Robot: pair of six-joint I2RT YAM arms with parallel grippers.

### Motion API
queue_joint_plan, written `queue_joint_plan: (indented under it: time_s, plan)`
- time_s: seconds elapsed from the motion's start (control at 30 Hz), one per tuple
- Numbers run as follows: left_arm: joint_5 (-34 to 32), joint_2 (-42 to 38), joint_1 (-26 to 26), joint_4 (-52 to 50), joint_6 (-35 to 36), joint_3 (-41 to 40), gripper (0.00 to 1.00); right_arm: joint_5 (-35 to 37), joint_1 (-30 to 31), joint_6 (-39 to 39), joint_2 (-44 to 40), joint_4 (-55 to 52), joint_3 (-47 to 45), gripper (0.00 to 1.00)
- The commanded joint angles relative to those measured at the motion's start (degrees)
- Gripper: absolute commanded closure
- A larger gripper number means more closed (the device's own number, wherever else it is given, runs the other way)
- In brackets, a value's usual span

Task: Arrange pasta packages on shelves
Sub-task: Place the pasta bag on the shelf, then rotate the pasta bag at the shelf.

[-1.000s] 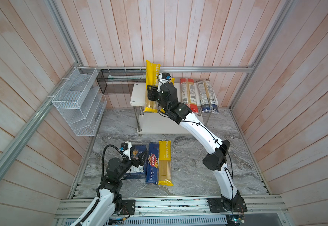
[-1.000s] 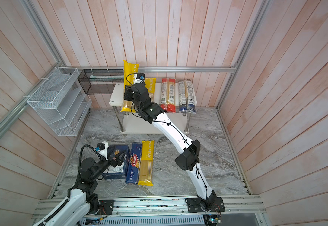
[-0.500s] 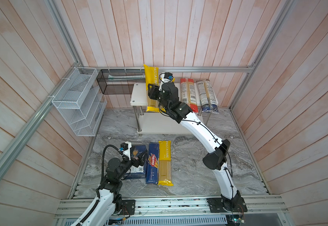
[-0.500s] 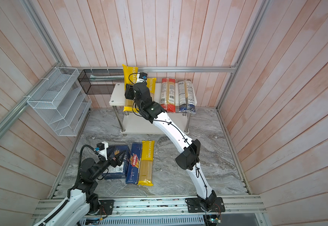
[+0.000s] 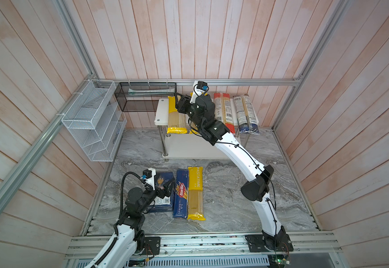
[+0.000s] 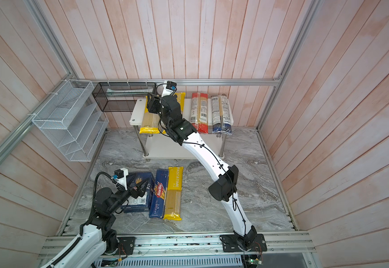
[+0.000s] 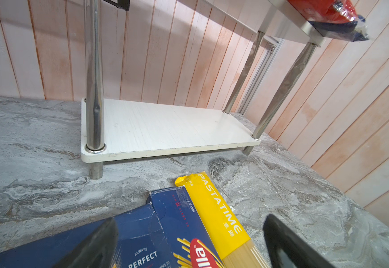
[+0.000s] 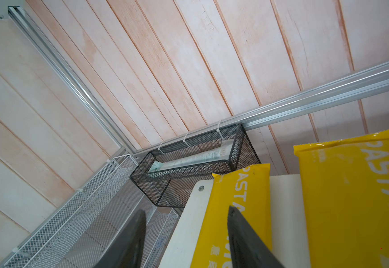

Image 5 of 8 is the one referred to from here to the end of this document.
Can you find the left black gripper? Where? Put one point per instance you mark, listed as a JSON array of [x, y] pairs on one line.
[[161, 194]]

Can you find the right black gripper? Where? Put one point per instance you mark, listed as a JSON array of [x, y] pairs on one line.
[[184, 104]]

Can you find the narrow blue Barilla spaghetti box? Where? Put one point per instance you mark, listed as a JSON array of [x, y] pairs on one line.
[[180, 209]]

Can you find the yellow Pastatime spaghetti pack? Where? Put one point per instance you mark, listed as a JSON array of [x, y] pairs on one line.
[[192, 126], [176, 120], [195, 194]]

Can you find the wide blue Barilla pasta box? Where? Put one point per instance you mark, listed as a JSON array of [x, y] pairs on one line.
[[162, 204]]

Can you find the red clear spaghetti pack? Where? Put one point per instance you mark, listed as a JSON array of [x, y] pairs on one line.
[[223, 111]]

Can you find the blue clear spaghetti pack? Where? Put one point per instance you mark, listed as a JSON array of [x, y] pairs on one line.
[[246, 115]]

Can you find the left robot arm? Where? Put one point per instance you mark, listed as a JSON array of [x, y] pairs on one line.
[[128, 244]]

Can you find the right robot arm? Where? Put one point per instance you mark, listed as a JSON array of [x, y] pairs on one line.
[[258, 176]]

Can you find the white two-tier shelf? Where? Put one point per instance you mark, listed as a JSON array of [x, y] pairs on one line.
[[183, 146]]

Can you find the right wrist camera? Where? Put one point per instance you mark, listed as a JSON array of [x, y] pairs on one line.
[[201, 87]]

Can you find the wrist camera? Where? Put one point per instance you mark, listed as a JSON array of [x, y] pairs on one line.
[[201, 87], [149, 178]]

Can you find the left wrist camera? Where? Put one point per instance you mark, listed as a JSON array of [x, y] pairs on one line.
[[149, 178]]

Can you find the black wire mesh basket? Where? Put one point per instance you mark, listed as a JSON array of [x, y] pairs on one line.
[[142, 96]]

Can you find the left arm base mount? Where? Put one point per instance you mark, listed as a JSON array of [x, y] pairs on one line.
[[148, 246]]

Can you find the white wire mesh rack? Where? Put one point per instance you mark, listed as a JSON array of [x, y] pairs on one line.
[[94, 121]]

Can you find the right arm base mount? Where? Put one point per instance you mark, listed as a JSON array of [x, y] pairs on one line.
[[264, 243]]

